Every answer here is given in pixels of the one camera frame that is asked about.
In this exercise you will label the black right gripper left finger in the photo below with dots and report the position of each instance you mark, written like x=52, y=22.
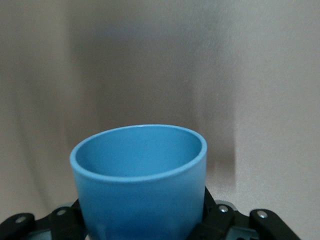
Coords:
x=60, y=222

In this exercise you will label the light blue plastic cup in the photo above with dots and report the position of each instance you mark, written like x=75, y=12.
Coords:
x=140, y=200

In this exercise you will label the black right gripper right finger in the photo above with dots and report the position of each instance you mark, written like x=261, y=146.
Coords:
x=225, y=225

